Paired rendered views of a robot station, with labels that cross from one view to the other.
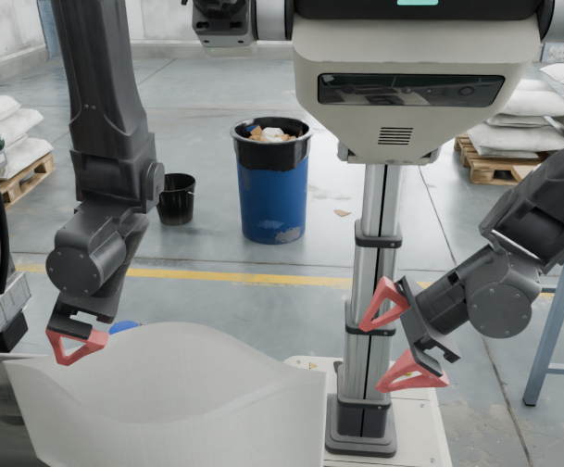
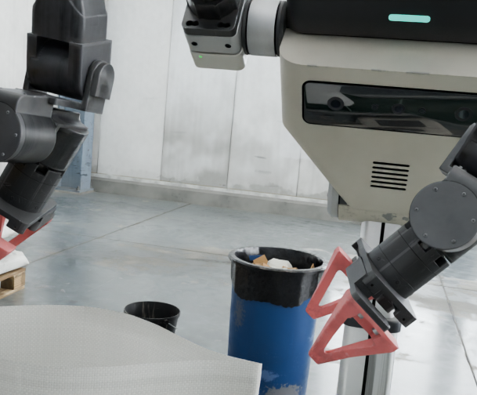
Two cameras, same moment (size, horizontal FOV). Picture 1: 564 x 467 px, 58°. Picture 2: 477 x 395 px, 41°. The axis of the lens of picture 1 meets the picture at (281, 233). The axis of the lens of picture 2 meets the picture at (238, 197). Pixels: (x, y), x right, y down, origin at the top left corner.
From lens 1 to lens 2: 0.30 m
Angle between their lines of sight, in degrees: 23
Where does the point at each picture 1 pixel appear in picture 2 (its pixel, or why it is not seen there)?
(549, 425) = not seen: outside the picture
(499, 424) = not seen: outside the picture
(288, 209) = (286, 358)
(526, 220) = not seen: outside the picture
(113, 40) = not seen: outside the picture
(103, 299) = (19, 210)
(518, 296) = (464, 194)
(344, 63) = (329, 69)
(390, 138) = (384, 179)
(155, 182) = (101, 78)
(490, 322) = (434, 229)
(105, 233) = (38, 106)
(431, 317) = (381, 266)
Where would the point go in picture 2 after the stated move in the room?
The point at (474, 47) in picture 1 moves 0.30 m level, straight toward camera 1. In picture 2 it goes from (469, 64) to (428, 31)
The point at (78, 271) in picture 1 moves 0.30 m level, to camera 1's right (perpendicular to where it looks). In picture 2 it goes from (1, 129) to (323, 161)
